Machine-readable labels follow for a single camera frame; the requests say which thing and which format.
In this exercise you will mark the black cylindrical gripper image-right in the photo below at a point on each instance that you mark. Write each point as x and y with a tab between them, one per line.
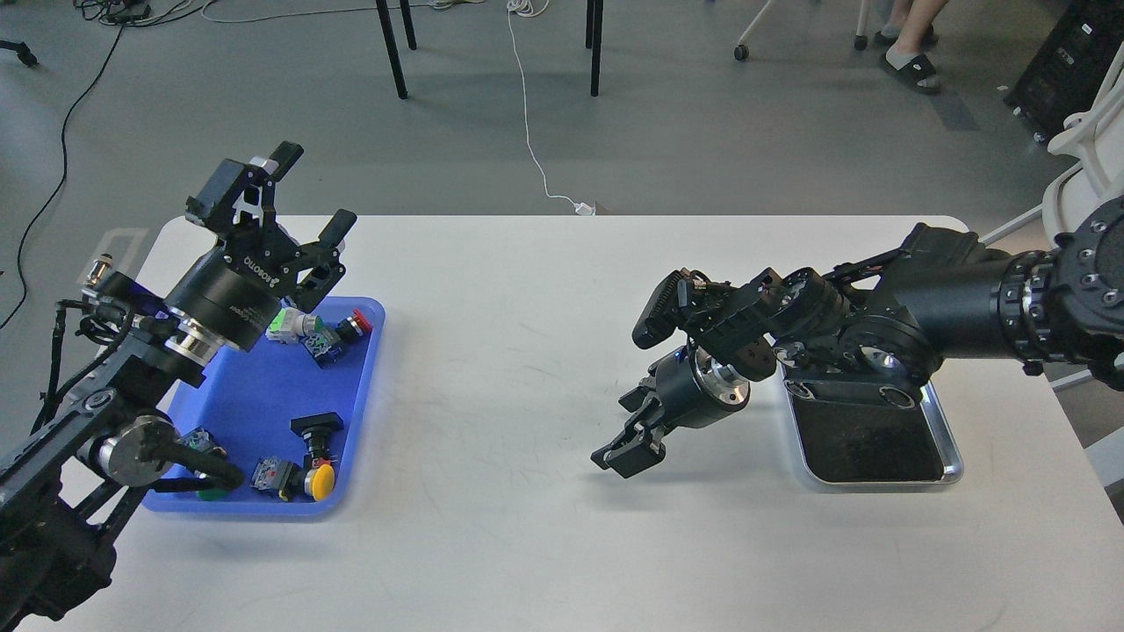
687	388

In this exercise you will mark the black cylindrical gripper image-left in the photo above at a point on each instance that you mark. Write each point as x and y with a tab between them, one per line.
255	268

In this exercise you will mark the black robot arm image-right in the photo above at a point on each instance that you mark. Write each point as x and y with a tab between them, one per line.
863	341

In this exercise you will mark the blue plastic tray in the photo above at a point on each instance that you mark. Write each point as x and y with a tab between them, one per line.
248	401

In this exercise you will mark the silver metal tray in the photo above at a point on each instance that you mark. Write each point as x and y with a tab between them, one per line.
874	445

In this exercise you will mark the black table leg left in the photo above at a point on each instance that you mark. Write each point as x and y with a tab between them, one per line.
391	46

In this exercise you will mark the black table leg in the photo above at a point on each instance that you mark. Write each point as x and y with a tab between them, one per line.
391	46
593	42

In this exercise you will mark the black table leg right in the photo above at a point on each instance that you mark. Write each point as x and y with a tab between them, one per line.
593	42

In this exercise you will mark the person foot in sandal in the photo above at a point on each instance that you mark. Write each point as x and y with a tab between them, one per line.
907	35

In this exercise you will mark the white office chair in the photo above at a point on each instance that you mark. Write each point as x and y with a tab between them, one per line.
1095	138

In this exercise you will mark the black equipment case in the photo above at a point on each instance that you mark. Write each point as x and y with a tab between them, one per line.
1066	72

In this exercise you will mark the green white switch block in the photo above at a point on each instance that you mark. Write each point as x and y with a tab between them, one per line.
291	326

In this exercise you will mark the red push button switch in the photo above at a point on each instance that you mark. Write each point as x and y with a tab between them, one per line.
354	327

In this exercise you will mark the blue grey switch block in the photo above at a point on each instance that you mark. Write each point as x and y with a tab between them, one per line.
324	345

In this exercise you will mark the black selector switch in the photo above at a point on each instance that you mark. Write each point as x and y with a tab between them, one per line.
316	431

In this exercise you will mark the green push button switch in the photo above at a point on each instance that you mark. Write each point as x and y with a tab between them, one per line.
204	442

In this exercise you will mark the yellow push button switch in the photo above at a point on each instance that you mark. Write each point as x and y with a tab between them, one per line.
317	482

